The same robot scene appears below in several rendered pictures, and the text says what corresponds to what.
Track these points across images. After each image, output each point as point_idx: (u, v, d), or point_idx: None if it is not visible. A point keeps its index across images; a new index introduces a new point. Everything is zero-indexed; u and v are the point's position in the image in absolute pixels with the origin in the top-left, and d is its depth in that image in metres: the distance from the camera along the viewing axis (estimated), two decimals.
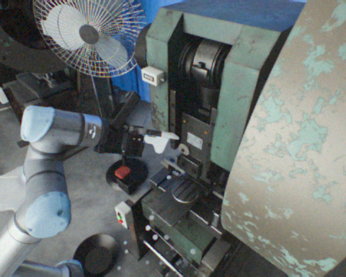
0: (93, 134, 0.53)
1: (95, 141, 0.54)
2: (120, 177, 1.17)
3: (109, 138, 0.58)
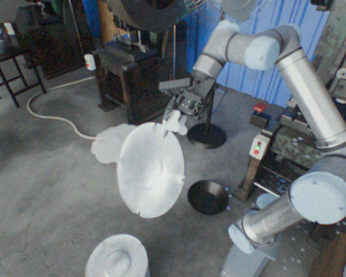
0: None
1: None
2: (261, 110, 1.31)
3: None
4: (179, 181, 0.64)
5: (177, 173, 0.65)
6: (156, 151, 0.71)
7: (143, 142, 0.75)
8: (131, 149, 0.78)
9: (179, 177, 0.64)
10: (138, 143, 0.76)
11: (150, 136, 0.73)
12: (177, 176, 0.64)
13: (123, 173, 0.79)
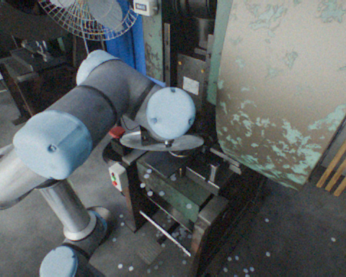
0: (163, 140, 0.47)
1: (156, 139, 0.47)
2: (114, 136, 1.13)
3: None
4: (125, 139, 0.77)
5: (130, 138, 0.75)
6: None
7: (182, 139, 0.76)
8: (190, 143, 0.81)
9: (127, 139, 0.76)
10: (186, 140, 0.77)
11: (178, 137, 0.73)
12: (128, 139, 0.76)
13: (184, 148, 0.89)
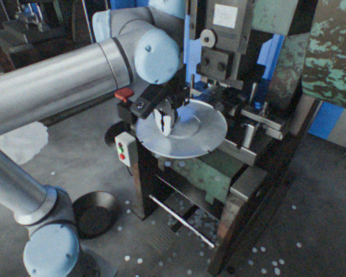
0: None
1: None
2: (121, 98, 0.93)
3: None
4: (143, 139, 0.70)
5: (150, 141, 0.69)
6: (185, 138, 0.70)
7: (205, 133, 0.71)
8: (211, 122, 0.75)
9: (146, 141, 0.69)
10: (209, 130, 0.72)
11: (203, 141, 0.69)
12: (148, 140, 0.70)
13: (200, 107, 0.81)
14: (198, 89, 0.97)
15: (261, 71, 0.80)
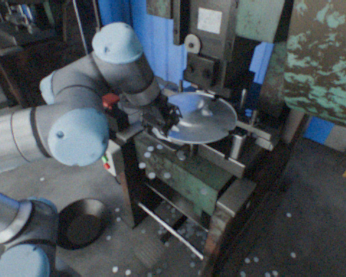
0: None
1: (158, 81, 0.50)
2: (105, 105, 0.88)
3: (155, 98, 0.53)
4: None
5: (172, 133, 0.71)
6: (203, 125, 0.74)
7: (218, 118, 0.77)
8: (218, 108, 0.82)
9: None
10: (220, 115, 0.78)
11: (220, 125, 0.74)
12: (170, 132, 0.72)
13: (201, 98, 0.87)
14: None
15: (250, 78, 0.76)
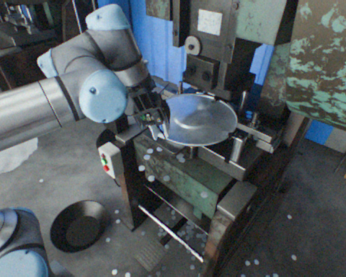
0: (145, 66, 0.53)
1: (145, 73, 0.52)
2: None
3: None
4: (225, 134, 0.71)
5: (225, 130, 0.73)
6: (208, 112, 0.80)
7: (197, 103, 0.84)
8: (180, 102, 0.85)
9: (225, 132, 0.72)
10: (192, 102, 0.85)
11: (206, 103, 0.84)
12: (224, 131, 0.72)
13: None
14: None
15: (251, 80, 0.76)
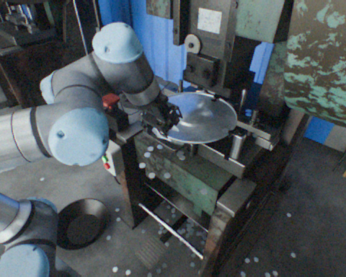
0: None
1: (158, 81, 0.50)
2: (105, 105, 0.88)
3: (155, 98, 0.53)
4: (225, 132, 0.72)
5: (225, 127, 0.73)
6: (208, 110, 0.81)
7: (197, 102, 0.85)
8: (181, 100, 0.86)
9: (225, 130, 0.72)
10: (192, 100, 0.86)
11: (206, 102, 0.85)
12: (224, 128, 0.73)
13: None
14: None
15: (250, 78, 0.76)
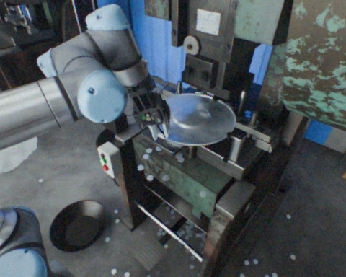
0: (145, 66, 0.53)
1: (145, 73, 0.52)
2: None
3: None
4: (215, 102, 0.85)
5: (208, 101, 0.85)
6: (182, 107, 0.82)
7: None
8: None
9: (212, 101, 0.85)
10: None
11: None
12: (210, 102, 0.85)
13: (180, 138, 0.70)
14: None
15: (249, 80, 0.76)
